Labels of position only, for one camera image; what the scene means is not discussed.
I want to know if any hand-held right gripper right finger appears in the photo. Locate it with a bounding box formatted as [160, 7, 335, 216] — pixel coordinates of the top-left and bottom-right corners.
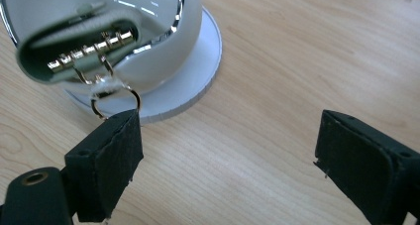
[313, 109, 420, 225]

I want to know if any metal hook ring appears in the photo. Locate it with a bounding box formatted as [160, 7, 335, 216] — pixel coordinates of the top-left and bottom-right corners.
[16, 1, 143, 121]

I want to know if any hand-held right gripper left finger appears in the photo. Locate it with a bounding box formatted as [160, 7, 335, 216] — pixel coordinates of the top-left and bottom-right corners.
[64, 108, 145, 223]

